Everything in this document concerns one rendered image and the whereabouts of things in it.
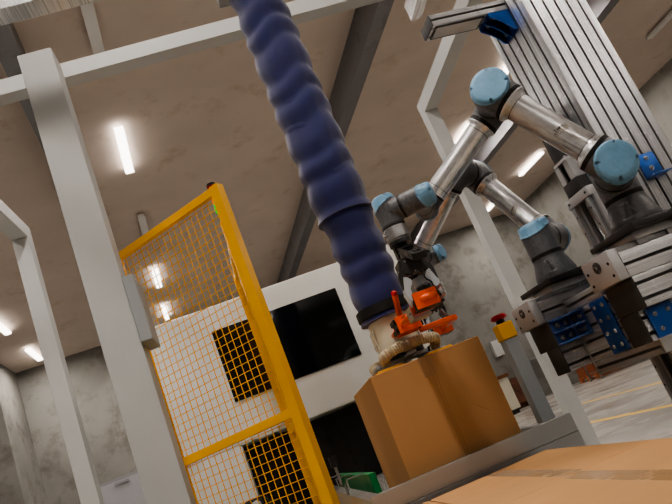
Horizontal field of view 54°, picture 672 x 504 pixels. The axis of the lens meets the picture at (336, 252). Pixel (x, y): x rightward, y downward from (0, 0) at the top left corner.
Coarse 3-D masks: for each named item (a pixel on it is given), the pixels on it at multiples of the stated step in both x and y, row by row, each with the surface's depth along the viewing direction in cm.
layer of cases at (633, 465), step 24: (552, 456) 182; (576, 456) 164; (600, 456) 150; (624, 456) 138; (648, 456) 128; (480, 480) 193; (504, 480) 174; (528, 480) 158; (552, 480) 145; (576, 480) 133; (600, 480) 124; (624, 480) 116; (648, 480) 108
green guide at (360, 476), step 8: (360, 472) 319; (368, 472) 288; (336, 480) 347; (344, 480) 386; (352, 480) 343; (360, 480) 308; (368, 480) 280; (376, 480) 273; (352, 488) 357; (360, 488) 319; (368, 488) 289; (376, 488) 272
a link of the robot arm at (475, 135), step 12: (480, 120) 210; (492, 120) 209; (468, 132) 212; (480, 132) 210; (492, 132) 211; (456, 144) 213; (468, 144) 211; (480, 144) 212; (456, 156) 212; (468, 156) 212; (444, 168) 212; (456, 168) 212; (432, 180) 214; (444, 180) 212; (456, 180) 213; (444, 192) 213; (420, 216) 213; (432, 216) 216
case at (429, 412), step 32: (448, 352) 223; (480, 352) 224; (384, 384) 218; (416, 384) 219; (448, 384) 220; (480, 384) 220; (384, 416) 216; (416, 416) 216; (448, 416) 216; (480, 416) 217; (512, 416) 218; (384, 448) 240; (416, 448) 213; (448, 448) 213; (480, 448) 214
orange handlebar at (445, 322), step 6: (426, 294) 192; (432, 294) 192; (420, 300) 193; (426, 300) 192; (402, 318) 222; (444, 318) 261; (450, 318) 261; (456, 318) 263; (402, 324) 223; (408, 324) 222; (426, 324) 260; (432, 324) 260; (438, 324) 260; (444, 324) 276; (450, 324) 272; (420, 330) 259; (426, 330) 260
